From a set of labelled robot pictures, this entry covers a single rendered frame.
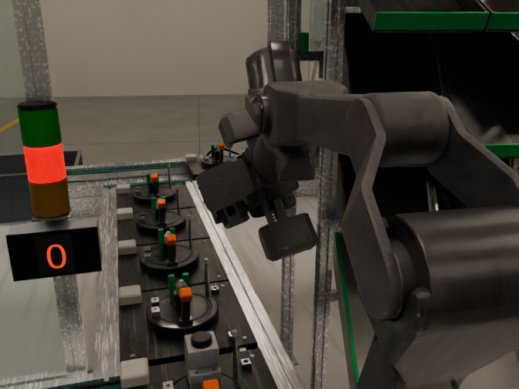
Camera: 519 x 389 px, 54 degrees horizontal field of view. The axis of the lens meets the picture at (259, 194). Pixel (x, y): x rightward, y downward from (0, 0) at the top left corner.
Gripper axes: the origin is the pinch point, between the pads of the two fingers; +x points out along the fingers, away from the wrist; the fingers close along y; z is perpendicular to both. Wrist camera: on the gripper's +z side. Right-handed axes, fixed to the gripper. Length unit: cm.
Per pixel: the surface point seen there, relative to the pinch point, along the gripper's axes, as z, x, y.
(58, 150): 22.8, 5.9, -15.6
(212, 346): 10.3, 13.6, 15.7
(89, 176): 23, 136, -65
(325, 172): -11.4, 3.7, -1.4
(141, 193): 8, 98, -39
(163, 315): 14.8, 39.2, 6.6
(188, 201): -5, 95, -31
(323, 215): -10.4, 7.8, 3.7
